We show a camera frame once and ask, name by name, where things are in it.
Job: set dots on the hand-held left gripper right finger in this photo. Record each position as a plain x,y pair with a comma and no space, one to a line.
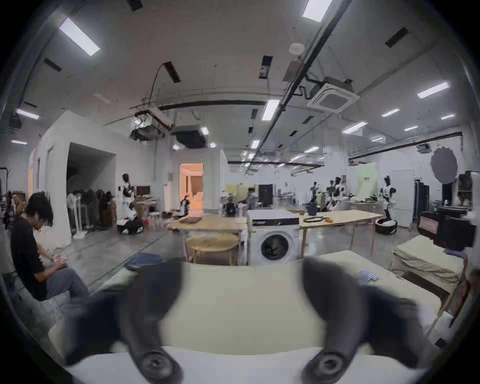
375,318

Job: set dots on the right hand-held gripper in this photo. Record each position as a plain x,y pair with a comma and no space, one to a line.
446,230

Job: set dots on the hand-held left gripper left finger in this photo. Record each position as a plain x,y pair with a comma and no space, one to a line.
112,318

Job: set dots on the bed with beige sheet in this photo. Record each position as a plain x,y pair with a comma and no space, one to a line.
427,257
243,300

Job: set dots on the blue checked cloth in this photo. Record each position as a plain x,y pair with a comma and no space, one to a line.
367,275

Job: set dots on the black and white humanoid robot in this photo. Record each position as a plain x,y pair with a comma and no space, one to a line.
335,195
387,202
312,198
126,202

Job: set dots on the dark blue garment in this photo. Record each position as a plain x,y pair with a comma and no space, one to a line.
144,261

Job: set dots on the wooden table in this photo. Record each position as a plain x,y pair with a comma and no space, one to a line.
345,217
210,224

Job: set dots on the round wooden stool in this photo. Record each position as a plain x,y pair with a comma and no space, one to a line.
212,245

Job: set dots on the white washing machine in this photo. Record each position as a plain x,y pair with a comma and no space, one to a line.
275,243

